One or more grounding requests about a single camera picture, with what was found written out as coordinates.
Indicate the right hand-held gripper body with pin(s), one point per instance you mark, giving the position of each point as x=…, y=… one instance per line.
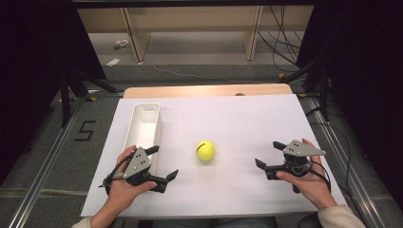
x=301, y=150

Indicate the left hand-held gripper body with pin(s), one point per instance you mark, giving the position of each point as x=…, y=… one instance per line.
x=138, y=163

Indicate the white plastic bin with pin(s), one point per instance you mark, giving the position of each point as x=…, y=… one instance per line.
x=144, y=126

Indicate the yellow tennis ball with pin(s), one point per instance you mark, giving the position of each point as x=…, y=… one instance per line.
x=205, y=150

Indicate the person's left hand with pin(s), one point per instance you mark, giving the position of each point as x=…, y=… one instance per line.
x=118, y=193

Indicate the person's right hand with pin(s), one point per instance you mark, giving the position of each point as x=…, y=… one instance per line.
x=313, y=185

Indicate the white table cover board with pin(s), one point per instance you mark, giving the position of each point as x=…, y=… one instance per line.
x=237, y=126

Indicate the black tripod stand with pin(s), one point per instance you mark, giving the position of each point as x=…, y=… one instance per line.
x=323, y=95
x=65, y=101

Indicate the black chair seat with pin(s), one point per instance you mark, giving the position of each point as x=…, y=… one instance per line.
x=307, y=221

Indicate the flat white floor strip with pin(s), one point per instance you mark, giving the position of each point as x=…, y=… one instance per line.
x=113, y=62

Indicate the dark curtain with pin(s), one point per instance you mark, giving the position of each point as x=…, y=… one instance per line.
x=31, y=63
x=364, y=63

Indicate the small white floor device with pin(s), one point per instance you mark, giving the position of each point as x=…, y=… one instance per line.
x=121, y=43

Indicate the light wooden desk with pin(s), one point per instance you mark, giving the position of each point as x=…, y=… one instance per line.
x=190, y=17

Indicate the aluminium floor rail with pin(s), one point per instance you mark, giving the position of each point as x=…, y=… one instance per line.
x=348, y=183
x=41, y=177

